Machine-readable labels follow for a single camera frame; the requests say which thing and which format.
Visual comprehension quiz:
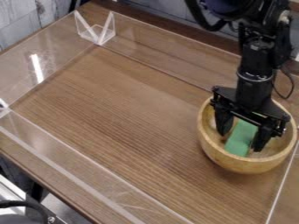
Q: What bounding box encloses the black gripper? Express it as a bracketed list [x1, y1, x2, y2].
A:
[209, 68, 291, 152]

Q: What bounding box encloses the green rectangular block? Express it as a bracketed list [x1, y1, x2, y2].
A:
[224, 120, 257, 157]

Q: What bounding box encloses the brown wooden bowl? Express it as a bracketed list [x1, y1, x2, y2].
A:
[197, 99, 297, 175]

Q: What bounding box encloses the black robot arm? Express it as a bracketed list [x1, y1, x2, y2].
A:
[184, 0, 292, 151]

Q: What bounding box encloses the clear acrylic tray wall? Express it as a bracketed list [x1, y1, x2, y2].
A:
[0, 99, 193, 224]

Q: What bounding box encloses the clear acrylic corner bracket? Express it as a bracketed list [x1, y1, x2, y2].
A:
[73, 10, 116, 46]

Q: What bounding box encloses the black metal bracket with screw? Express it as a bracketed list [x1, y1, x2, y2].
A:
[24, 194, 68, 224]

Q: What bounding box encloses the black cable lower left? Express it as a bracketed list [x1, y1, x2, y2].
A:
[0, 199, 52, 224]

